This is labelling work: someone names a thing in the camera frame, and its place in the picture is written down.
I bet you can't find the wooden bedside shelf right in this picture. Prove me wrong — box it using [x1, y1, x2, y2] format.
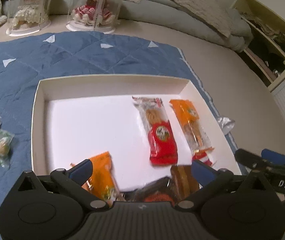
[234, 0, 285, 92]

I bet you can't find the silver crumpled wrapper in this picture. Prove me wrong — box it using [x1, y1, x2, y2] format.
[216, 116, 235, 135]

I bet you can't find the dark red-label snack packet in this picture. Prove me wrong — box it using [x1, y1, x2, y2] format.
[122, 177, 177, 205]

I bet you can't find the grey bedding roll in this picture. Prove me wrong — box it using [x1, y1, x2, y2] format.
[1, 0, 253, 53]

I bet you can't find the pink doll in clear case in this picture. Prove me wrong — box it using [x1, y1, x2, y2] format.
[66, 0, 122, 34]

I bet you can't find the brown striped snack packet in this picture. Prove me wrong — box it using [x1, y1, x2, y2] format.
[170, 165, 199, 200]

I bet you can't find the clear green candy packet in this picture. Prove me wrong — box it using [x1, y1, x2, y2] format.
[0, 129, 14, 168]

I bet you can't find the right hand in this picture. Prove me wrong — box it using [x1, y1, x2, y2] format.
[276, 192, 285, 202]

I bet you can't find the red cookie packet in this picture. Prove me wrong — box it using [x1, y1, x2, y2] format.
[132, 96, 178, 166]

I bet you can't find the red strawberry snack packet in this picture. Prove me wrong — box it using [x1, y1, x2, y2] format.
[192, 147, 214, 167]

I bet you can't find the cream doll in clear case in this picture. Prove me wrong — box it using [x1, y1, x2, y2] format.
[6, 0, 51, 37]

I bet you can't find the orange clear cookie packet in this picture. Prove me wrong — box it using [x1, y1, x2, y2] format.
[82, 152, 125, 206]

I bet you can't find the blue quilted mat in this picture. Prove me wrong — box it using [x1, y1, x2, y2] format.
[0, 31, 248, 240]

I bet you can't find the white shallow box tray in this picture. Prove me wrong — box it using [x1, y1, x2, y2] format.
[31, 73, 242, 193]

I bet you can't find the orange snack packet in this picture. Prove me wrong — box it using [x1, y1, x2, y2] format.
[170, 99, 213, 155]

